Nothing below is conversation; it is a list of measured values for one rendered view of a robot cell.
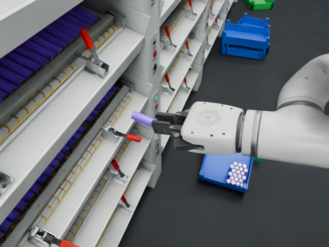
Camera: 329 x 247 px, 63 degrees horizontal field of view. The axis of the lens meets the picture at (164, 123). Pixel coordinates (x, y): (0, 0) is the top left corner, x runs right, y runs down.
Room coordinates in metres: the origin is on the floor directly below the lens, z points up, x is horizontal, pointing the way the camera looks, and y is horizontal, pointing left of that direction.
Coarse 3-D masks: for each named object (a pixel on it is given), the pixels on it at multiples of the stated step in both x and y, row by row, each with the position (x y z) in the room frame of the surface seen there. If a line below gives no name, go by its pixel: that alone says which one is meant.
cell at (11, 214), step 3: (12, 210) 0.23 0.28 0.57; (15, 210) 0.23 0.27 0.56; (12, 213) 0.22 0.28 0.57; (15, 213) 0.22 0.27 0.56; (18, 213) 0.22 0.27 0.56; (9, 216) 0.22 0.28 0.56; (12, 216) 0.22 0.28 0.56; (15, 216) 0.22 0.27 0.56; (12, 219) 0.21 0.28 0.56; (15, 219) 0.21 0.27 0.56
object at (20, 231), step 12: (120, 96) 0.55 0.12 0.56; (108, 108) 0.50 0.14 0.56; (108, 120) 0.48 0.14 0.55; (96, 132) 0.42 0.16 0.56; (84, 144) 0.39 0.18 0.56; (72, 156) 0.35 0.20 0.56; (72, 168) 0.33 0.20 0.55; (60, 180) 0.29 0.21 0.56; (48, 192) 0.27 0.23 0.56; (36, 204) 0.24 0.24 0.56; (24, 216) 0.22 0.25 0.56; (36, 216) 0.22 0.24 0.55; (48, 216) 0.23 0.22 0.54; (24, 228) 0.20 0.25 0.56; (12, 240) 0.17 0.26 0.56
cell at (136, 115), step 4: (136, 112) 0.40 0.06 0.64; (132, 116) 0.40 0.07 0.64; (136, 116) 0.39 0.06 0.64; (140, 116) 0.39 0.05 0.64; (144, 116) 0.40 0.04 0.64; (136, 120) 0.39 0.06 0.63; (140, 120) 0.39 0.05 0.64; (144, 120) 0.39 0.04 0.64; (148, 120) 0.39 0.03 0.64; (152, 120) 0.39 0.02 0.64; (156, 120) 0.39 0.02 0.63; (148, 124) 0.38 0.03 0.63
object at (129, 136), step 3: (114, 132) 0.43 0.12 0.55; (117, 132) 0.44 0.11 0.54; (117, 135) 0.43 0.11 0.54; (120, 135) 0.43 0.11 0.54; (123, 135) 0.43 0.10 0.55; (126, 135) 0.43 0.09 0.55; (129, 135) 0.42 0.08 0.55; (132, 135) 0.42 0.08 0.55; (126, 138) 0.42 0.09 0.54; (129, 138) 0.42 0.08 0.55; (132, 138) 0.41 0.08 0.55; (135, 138) 0.41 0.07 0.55; (138, 138) 0.41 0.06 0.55; (135, 141) 0.41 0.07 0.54; (138, 141) 0.41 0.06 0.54
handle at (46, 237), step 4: (44, 236) 0.18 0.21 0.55; (48, 236) 0.19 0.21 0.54; (48, 240) 0.18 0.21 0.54; (52, 240) 0.18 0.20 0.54; (56, 240) 0.18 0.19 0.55; (60, 240) 0.18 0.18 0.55; (64, 240) 0.18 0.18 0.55; (56, 244) 0.17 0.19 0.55; (60, 244) 0.17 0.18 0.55; (64, 244) 0.17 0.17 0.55; (68, 244) 0.17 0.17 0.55; (72, 244) 0.17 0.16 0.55
